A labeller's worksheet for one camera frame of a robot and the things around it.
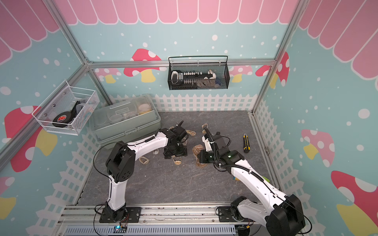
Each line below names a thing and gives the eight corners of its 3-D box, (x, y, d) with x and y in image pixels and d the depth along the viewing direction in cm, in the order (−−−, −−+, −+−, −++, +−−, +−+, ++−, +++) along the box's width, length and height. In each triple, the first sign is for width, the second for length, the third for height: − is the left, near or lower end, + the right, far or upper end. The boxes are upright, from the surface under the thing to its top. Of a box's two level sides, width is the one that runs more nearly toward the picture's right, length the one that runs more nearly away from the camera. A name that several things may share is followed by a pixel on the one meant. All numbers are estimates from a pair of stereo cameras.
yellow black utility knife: (243, 152, 100) (244, 150, 98) (243, 134, 109) (244, 133, 107) (249, 153, 99) (250, 151, 98) (249, 135, 108) (249, 134, 107)
